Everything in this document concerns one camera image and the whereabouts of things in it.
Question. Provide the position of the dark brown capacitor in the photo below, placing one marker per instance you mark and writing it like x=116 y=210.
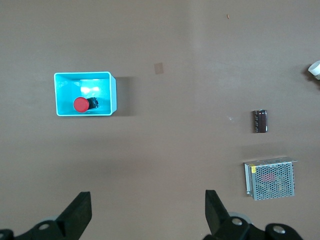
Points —
x=260 y=121

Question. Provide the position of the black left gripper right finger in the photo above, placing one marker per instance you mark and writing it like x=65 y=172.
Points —
x=217 y=217

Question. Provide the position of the brown tape patch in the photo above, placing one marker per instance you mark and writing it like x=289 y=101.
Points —
x=158 y=68

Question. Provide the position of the metal mesh power supply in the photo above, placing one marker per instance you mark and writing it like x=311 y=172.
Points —
x=272 y=180

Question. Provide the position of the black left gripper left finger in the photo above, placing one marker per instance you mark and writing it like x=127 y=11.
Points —
x=72 y=215

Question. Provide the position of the red push button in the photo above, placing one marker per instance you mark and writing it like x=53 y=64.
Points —
x=80 y=104

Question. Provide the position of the cyan plastic box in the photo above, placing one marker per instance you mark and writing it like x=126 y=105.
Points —
x=65 y=95

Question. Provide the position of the metal fitting with white caps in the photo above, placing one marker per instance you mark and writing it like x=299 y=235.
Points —
x=315 y=68

